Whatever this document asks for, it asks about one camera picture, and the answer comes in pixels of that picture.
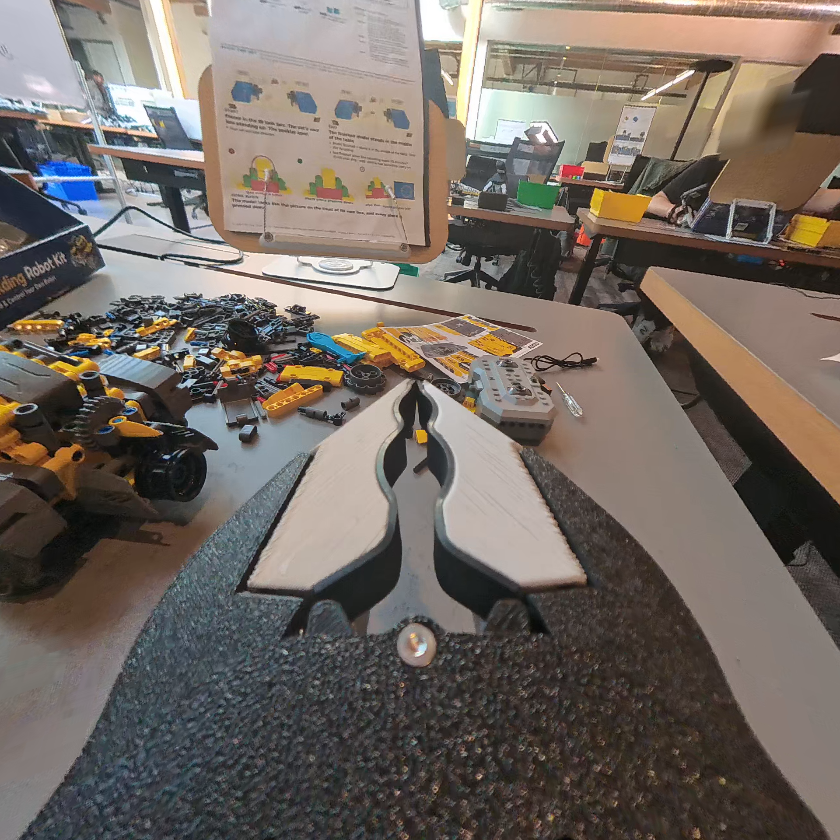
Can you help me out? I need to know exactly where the short black cable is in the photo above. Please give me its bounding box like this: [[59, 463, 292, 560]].
[[532, 351, 598, 375]]

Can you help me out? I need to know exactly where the blue cardboard box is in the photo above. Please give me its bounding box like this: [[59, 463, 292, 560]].
[[0, 168, 106, 329]]

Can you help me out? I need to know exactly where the grey toy battery hub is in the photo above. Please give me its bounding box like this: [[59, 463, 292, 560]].
[[469, 355, 557, 429]]

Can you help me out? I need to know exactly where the wooden background table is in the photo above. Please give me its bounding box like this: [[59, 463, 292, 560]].
[[641, 267, 840, 506], [447, 197, 840, 305]]

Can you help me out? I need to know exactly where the clipboard with instruction sheet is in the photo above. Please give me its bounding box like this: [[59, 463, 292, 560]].
[[197, 0, 468, 263]]

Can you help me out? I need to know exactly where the black toy tyre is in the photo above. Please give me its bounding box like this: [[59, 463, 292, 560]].
[[344, 363, 388, 396]]

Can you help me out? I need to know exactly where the blue curved toy panel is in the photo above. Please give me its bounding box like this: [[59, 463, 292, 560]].
[[306, 331, 368, 366]]

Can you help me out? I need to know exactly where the yellow plastic bin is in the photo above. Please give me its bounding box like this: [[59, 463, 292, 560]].
[[785, 214, 840, 250], [588, 188, 652, 224]]

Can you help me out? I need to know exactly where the yellow striped leaflet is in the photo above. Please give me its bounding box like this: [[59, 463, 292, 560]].
[[394, 313, 542, 382]]

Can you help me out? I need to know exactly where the grey desk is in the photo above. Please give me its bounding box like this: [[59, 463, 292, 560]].
[[0, 250, 840, 840]]

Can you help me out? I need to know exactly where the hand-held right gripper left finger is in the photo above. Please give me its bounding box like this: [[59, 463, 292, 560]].
[[247, 381, 418, 598]]

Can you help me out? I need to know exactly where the pile of loose toy bricks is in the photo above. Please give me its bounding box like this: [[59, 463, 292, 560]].
[[7, 292, 395, 441]]

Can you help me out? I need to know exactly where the blue plastic crate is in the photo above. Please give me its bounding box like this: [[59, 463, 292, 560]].
[[37, 161, 99, 202]]

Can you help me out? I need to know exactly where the black office chair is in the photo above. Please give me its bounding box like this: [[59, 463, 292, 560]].
[[503, 121, 568, 296]]

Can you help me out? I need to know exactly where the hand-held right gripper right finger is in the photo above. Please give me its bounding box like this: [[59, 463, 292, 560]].
[[423, 381, 589, 592]]

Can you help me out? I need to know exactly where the white standing sign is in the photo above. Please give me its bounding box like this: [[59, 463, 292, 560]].
[[608, 103, 657, 169]]

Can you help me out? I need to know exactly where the yellow toy brick vehicle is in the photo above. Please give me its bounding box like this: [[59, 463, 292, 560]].
[[0, 339, 219, 598]]

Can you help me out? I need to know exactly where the black floor lamp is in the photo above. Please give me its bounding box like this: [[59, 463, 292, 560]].
[[670, 57, 736, 165]]

